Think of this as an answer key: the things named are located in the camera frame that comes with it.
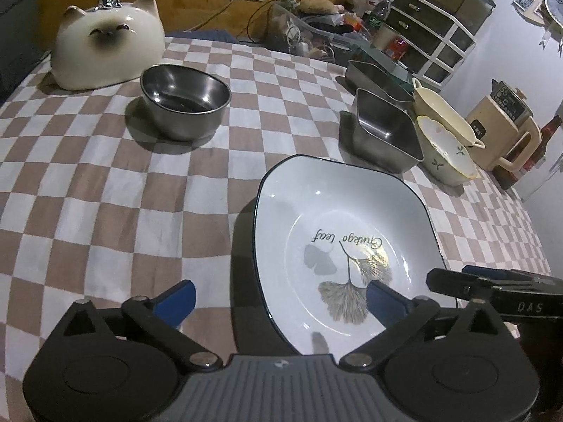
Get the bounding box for clear plastic storage box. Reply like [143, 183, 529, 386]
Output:
[263, 0, 353, 60]

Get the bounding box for dark grey cabinet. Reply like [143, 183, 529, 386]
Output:
[0, 0, 50, 94]

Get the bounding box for brown plush toy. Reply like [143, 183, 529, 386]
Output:
[298, 0, 338, 14]

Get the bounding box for white power cable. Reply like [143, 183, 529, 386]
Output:
[182, 0, 236, 34]

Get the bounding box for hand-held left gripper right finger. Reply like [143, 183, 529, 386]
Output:
[339, 280, 515, 370]

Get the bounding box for brown white checked tablecloth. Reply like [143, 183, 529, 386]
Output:
[0, 35, 553, 422]

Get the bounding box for teal side table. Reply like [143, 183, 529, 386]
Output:
[333, 39, 424, 94]

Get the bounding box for blue cloth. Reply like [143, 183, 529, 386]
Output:
[166, 29, 241, 44]

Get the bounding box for clear water bottle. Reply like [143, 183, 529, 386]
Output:
[362, 0, 392, 41]

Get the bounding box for red drink can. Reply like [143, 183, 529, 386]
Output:
[386, 35, 408, 59]

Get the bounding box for white leaf print flower bowl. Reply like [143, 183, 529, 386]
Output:
[415, 115, 483, 186]

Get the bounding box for square steel bowl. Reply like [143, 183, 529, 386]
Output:
[338, 88, 425, 175]
[344, 60, 417, 103]

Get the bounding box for round steel bowl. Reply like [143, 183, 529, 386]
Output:
[140, 64, 232, 142]

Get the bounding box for white ceramic cat figure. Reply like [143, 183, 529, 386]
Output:
[50, 0, 166, 91]

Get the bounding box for cream bowl with handles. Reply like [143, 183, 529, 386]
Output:
[411, 77, 487, 150]

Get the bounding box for beige electric kettle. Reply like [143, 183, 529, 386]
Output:
[465, 78, 542, 172]

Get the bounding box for brown glass bottle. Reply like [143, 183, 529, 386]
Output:
[523, 115, 563, 172]

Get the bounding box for black cable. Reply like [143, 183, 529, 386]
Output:
[245, 0, 283, 45]

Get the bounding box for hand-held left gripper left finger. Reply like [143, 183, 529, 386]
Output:
[48, 279, 225, 372]

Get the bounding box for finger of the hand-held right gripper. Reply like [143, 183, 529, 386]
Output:
[461, 265, 563, 290]
[426, 267, 506, 305]

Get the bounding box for white frame drawer cabinet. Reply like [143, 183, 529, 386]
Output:
[386, 0, 499, 85]

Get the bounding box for white leaf print square plate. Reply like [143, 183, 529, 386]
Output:
[254, 154, 454, 357]

